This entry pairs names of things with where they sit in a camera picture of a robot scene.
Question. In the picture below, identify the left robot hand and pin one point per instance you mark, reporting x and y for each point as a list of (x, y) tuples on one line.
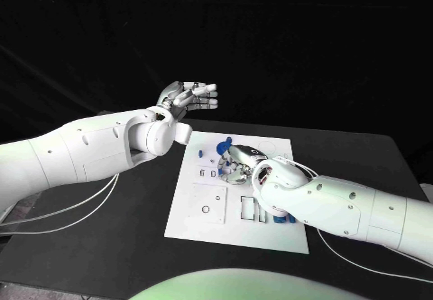
[(193, 96)]

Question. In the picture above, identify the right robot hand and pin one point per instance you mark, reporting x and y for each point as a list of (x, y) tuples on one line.
[(242, 154)]

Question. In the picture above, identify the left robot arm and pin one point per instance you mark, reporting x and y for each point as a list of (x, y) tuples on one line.
[(83, 150)]

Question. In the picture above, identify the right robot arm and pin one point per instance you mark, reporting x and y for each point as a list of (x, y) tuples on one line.
[(337, 201)]

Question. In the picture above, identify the white task board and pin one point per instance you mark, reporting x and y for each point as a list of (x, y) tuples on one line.
[(216, 211)]

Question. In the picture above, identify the blue gear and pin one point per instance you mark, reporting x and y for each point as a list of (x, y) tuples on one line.
[(222, 147)]

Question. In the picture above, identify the blue block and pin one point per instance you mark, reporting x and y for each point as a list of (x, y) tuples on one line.
[(278, 219), (291, 218)]

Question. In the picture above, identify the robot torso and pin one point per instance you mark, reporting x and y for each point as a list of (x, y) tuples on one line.
[(247, 284)]

